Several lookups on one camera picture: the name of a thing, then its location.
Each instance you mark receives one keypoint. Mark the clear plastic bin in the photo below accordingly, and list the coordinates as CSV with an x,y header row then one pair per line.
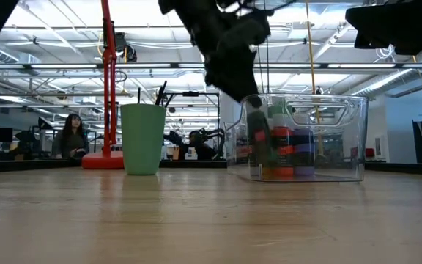
x,y
343,146

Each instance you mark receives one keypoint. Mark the red paint bottle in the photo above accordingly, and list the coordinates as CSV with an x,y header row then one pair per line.
x,y
282,150

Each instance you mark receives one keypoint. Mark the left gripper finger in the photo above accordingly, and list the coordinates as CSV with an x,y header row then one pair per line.
x,y
249,73
222,69

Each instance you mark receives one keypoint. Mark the purple paint bottle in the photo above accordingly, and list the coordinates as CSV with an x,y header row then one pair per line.
x,y
303,150

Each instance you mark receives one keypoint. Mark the person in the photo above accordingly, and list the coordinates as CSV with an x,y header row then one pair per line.
x,y
196,146
70,141

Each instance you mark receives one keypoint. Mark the red desk lamp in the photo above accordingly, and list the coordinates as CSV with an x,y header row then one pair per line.
x,y
109,73

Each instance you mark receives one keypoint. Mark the thin black paintbrush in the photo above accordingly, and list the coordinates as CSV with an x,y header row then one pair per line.
x,y
160,93

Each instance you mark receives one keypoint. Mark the green plastic cup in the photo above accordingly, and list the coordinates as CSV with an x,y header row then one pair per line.
x,y
143,139

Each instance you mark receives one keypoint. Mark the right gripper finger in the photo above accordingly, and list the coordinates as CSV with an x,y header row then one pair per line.
x,y
374,42
372,20

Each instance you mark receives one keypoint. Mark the dark green paint bottle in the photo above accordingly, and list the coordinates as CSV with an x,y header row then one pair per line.
x,y
258,146

